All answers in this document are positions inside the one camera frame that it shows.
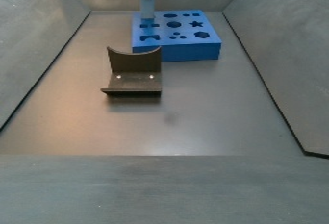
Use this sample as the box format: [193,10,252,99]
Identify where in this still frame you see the blue foam shape board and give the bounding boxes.
[130,10,221,62]

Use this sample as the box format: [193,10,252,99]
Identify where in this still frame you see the black curved bracket stand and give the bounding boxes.
[101,47,161,95]

